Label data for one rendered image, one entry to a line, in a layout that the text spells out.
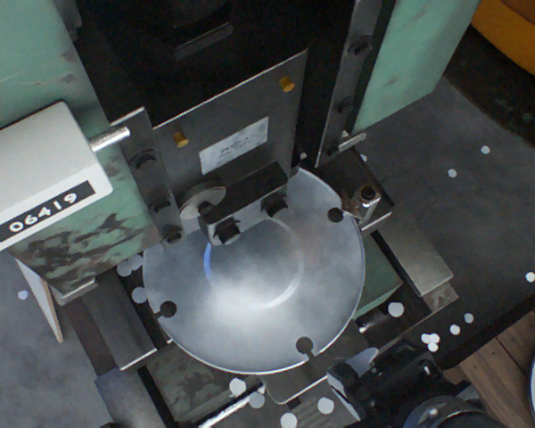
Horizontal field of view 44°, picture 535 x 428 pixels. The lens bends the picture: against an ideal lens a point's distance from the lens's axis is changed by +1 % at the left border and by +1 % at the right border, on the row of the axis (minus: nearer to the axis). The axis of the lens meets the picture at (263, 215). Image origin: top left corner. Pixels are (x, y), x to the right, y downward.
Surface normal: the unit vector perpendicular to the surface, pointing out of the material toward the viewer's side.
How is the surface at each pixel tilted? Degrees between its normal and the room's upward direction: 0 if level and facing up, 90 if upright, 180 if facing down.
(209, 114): 90
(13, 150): 0
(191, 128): 90
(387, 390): 25
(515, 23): 90
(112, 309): 0
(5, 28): 90
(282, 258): 0
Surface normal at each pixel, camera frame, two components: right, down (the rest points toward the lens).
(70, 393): 0.02, -0.32
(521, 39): -0.86, 0.48
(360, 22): 0.51, 0.82
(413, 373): 0.25, 0.04
